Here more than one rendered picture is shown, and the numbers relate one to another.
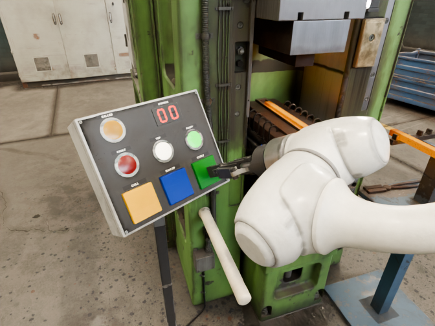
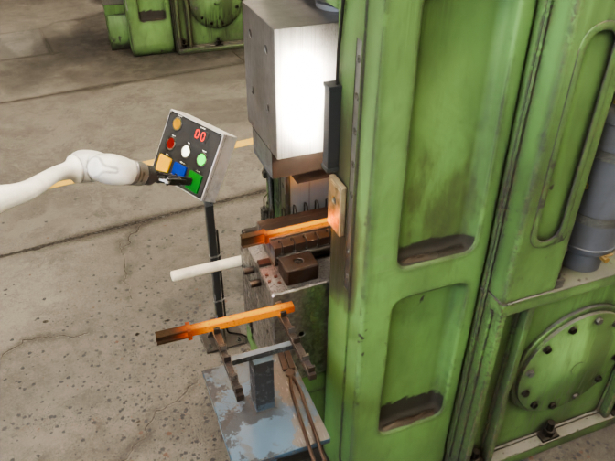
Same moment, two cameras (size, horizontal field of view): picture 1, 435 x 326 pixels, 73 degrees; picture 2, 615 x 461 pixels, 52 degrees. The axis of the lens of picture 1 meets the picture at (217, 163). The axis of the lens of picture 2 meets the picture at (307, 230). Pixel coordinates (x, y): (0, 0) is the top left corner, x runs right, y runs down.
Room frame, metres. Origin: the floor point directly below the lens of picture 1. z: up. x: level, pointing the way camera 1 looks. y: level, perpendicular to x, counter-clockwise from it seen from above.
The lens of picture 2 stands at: (1.01, -2.16, 2.30)
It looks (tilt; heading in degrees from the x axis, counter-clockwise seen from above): 35 degrees down; 86
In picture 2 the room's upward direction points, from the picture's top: 1 degrees clockwise
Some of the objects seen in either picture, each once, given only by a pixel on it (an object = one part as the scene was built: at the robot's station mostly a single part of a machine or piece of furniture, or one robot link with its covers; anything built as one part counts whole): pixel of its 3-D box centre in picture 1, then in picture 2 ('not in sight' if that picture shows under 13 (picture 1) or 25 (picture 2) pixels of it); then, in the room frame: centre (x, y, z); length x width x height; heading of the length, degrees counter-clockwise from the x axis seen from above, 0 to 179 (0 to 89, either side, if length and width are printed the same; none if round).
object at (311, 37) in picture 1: (285, 30); (320, 142); (1.17, -0.25, 1.32); 0.42 x 0.20 x 0.10; 18
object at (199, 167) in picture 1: (206, 172); (194, 182); (0.69, 0.03, 1.01); 0.07 x 0.05 x 0.07; 133
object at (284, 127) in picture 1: (276, 123); (318, 229); (1.17, -0.25, 0.96); 0.42 x 0.20 x 0.09; 18
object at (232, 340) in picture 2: not in sight; (221, 328); (0.72, 0.19, 0.05); 0.22 x 0.22 x 0.09; 18
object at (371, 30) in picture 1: (368, 43); (337, 205); (1.20, -0.57, 1.27); 0.09 x 0.02 x 0.17; 108
